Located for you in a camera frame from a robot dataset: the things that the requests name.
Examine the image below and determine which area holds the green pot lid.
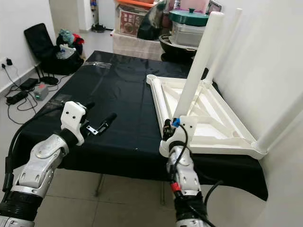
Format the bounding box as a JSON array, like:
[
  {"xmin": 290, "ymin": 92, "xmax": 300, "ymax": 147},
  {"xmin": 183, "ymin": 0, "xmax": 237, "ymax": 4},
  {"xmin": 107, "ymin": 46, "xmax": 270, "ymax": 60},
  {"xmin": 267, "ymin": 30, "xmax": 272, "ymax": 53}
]
[{"xmin": 169, "ymin": 8, "xmax": 211, "ymax": 26}]

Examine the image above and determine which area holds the black plastic bag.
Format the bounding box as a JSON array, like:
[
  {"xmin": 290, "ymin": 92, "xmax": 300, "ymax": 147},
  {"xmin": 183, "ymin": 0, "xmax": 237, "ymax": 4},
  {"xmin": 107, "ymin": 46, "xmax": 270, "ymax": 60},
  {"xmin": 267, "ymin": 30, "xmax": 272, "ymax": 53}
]
[{"xmin": 137, "ymin": 2, "xmax": 166, "ymax": 41}]

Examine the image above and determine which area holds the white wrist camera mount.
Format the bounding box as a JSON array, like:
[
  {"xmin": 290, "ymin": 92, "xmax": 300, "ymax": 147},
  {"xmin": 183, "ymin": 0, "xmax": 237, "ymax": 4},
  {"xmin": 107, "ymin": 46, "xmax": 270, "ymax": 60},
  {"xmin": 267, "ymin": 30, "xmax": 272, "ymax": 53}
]
[
  {"xmin": 61, "ymin": 101, "xmax": 88, "ymax": 142},
  {"xmin": 160, "ymin": 115, "xmax": 198, "ymax": 157}
]

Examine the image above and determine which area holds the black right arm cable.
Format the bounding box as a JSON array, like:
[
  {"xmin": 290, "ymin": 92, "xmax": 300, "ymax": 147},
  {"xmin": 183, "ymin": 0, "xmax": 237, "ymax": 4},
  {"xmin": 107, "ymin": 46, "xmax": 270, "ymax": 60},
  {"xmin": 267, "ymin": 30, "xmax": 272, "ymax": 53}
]
[{"xmin": 170, "ymin": 119, "xmax": 224, "ymax": 227}]

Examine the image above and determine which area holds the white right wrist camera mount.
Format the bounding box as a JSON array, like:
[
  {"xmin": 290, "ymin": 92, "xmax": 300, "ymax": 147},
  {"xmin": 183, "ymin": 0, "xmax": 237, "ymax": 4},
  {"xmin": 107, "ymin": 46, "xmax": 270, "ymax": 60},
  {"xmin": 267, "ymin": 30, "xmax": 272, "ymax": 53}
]
[{"xmin": 160, "ymin": 115, "xmax": 198, "ymax": 157}]

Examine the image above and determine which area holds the black tablecloth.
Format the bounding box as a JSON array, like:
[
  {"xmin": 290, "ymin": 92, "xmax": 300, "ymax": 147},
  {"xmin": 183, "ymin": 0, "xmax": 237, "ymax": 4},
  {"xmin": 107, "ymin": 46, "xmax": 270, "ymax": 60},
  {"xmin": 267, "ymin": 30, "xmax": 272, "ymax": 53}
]
[{"xmin": 9, "ymin": 51, "xmax": 269, "ymax": 201}]

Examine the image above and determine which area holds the grey printed box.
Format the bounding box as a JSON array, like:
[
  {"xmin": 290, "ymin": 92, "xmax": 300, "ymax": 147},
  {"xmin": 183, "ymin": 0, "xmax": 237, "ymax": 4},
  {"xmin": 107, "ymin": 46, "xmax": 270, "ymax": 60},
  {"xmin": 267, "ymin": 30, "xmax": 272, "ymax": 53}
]
[{"xmin": 206, "ymin": 0, "xmax": 223, "ymax": 15}]

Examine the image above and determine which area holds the black floor cable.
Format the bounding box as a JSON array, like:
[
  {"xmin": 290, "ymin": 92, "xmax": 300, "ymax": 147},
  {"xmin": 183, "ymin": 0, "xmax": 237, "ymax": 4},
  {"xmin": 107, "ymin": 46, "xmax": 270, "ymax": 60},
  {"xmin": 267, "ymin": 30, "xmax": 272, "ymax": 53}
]
[{"xmin": 5, "ymin": 66, "xmax": 57, "ymax": 114}]

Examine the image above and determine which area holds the pink box red lid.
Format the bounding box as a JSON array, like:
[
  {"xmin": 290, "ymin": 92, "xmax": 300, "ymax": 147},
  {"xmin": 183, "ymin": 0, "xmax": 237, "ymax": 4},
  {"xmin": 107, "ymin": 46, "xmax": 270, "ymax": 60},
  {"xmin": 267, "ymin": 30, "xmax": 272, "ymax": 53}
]
[{"xmin": 180, "ymin": 0, "xmax": 209, "ymax": 12}]

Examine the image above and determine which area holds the clear tape cross patch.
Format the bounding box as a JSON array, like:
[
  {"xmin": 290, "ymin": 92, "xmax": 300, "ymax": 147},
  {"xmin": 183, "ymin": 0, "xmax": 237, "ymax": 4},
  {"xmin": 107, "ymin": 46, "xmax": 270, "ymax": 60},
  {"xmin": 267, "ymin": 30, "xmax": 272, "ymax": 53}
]
[{"xmin": 47, "ymin": 94, "xmax": 74, "ymax": 112}]

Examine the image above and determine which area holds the grey metal table leg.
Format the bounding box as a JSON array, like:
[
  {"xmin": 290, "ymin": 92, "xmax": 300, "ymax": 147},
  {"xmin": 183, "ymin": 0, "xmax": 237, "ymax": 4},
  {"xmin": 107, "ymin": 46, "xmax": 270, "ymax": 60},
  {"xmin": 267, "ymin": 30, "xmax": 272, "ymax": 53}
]
[
  {"xmin": 160, "ymin": 180, "xmax": 166, "ymax": 205},
  {"xmin": 96, "ymin": 173, "xmax": 105, "ymax": 197}
]

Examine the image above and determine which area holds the beige cloth covered stand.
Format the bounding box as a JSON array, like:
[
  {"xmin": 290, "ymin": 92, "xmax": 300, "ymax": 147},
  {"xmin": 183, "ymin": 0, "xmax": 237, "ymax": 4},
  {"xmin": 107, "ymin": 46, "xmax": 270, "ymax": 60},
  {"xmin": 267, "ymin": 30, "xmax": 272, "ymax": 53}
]
[{"xmin": 113, "ymin": 32, "xmax": 164, "ymax": 61}]

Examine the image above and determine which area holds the black wok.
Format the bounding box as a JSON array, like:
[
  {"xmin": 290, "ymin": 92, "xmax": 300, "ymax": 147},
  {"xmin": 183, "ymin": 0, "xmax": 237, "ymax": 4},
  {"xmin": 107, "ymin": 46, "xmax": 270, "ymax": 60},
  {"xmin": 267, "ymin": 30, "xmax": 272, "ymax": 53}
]
[{"xmin": 159, "ymin": 34, "xmax": 195, "ymax": 64}]

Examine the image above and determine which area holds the clear plastic storage box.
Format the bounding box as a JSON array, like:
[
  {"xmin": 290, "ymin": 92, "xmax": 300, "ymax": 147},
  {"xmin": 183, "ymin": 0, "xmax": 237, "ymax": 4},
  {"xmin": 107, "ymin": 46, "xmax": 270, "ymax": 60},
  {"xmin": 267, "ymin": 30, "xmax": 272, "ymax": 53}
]
[{"xmin": 170, "ymin": 23, "xmax": 206, "ymax": 48}]

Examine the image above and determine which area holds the clear plastic bag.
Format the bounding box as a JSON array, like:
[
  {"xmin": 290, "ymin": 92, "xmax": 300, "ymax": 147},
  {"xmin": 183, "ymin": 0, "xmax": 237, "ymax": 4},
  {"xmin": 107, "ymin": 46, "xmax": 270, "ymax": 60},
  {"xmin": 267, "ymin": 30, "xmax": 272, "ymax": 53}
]
[{"xmin": 56, "ymin": 45, "xmax": 75, "ymax": 60}]

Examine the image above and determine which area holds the black antenna router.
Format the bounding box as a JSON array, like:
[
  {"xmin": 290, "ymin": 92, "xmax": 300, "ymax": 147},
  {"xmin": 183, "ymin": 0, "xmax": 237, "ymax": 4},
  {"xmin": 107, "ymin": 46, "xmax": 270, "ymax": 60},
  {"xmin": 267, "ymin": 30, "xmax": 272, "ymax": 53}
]
[{"xmin": 39, "ymin": 64, "xmax": 59, "ymax": 86}]

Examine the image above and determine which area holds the orange lidded storage box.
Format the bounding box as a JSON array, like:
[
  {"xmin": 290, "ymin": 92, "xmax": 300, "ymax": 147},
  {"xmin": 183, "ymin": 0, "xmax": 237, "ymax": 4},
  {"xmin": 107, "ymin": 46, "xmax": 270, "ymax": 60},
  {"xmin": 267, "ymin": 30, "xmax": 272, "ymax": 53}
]
[{"xmin": 115, "ymin": 0, "xmax": 154, "ymax": 37}]

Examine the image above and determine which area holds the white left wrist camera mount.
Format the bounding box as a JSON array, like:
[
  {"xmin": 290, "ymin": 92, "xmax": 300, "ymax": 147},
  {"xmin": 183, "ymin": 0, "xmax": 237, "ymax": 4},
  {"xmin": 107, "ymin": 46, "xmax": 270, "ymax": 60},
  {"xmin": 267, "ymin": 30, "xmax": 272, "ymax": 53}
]
[{"xmin": 61, "ymin": 101, "xmax": 88, "ymax": 142}]

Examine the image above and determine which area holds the white plastic children table top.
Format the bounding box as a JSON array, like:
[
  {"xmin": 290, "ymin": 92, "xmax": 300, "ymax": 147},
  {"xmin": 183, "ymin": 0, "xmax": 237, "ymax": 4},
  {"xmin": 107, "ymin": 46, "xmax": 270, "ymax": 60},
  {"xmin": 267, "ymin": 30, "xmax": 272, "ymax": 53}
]
[{"xmin": 146, "ymin": 74, "xmax": 268, "ymax": 160}]

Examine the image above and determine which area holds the clear tape strip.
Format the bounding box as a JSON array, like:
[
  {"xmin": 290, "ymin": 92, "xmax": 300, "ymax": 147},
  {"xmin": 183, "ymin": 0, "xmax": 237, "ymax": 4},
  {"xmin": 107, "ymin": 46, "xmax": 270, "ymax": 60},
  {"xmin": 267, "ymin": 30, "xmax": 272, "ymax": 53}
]
[{"xmin": 83, "ymin": 61, "xmax": 112, "ymax": 70}]

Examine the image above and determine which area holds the grey power box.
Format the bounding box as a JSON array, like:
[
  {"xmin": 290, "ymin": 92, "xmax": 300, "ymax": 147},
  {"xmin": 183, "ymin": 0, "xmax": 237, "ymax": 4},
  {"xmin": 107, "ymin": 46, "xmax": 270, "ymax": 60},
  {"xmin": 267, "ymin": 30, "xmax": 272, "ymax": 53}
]
[{"xmin": 34, "ymin": 84, "xmax": 49, "ymax": 101}]

